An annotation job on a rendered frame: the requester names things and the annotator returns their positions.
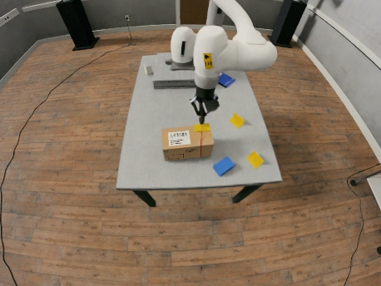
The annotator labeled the blue notebook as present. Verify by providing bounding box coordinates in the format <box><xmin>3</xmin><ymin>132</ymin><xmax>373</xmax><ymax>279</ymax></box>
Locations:
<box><xmin>218</xmin><ymin>72</ymin><xmax>236</xmax><ymax>88</ymax></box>

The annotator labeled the blue box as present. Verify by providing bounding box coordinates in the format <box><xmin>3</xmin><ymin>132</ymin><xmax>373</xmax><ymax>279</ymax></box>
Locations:
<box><xmin>213</xmin><ymin>156</ymin><xmax>235</xmax><ymax>176</ymax></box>

